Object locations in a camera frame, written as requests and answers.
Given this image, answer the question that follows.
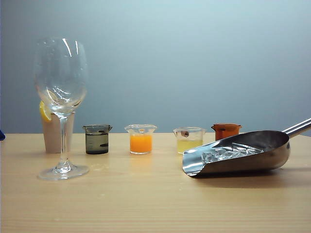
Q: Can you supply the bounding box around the amber beaker with brown liquid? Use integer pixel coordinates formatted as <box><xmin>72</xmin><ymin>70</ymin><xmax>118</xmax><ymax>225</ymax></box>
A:
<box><xmin>210</xmin><ymin>123</ymin><xmax>243</xmax><ymax>141</ymax></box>

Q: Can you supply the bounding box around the clear wine glass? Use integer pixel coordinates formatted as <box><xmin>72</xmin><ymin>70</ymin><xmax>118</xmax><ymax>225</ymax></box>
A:
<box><xmin>33</xmin><ymin>36</ymin><xmax>90</xmax><ymax>181</ymax></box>

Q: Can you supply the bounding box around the beige paper cup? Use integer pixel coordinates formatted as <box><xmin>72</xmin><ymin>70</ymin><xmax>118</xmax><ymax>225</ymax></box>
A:
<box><xmin>41</xmin><ymin>113</ymin><xmax>75</xmax><ymax>154</ymax></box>

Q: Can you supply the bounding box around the clear beaker with pale liquid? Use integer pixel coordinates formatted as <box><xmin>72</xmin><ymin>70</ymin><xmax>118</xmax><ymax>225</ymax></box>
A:
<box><xmin>173</xmin><ymin>127</ymin><xmax>207</xmax><ymax>155</ymax></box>

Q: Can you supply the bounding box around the yellow lemon slice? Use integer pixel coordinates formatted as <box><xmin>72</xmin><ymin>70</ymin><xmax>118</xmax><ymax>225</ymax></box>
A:
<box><xmin>39</xmin><ymin>100</ymin><xmax>52</xmax><ymax>122</ymax></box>

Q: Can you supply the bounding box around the grey beaker with dark liquid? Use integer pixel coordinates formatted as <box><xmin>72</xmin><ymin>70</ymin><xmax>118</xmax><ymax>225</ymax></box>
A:
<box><xmin>82</xmin><ymin>124</ymin><xmax>113</xmax><ymax>155</ymax></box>

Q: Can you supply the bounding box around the stainless steel ice scoop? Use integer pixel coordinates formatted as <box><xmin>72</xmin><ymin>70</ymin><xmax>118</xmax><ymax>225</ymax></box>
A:
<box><xmin>182</xmin><ymin>118</ymin><xmax>311</xmax><ymax>179</ymax></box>

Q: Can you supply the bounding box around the clear beaker with orange juice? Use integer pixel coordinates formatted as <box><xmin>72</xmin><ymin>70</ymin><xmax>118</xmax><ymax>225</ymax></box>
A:
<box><xmin>124</xmin><ymin>124</ymin><xmax>157</xmax><ymax>155</ymax></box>

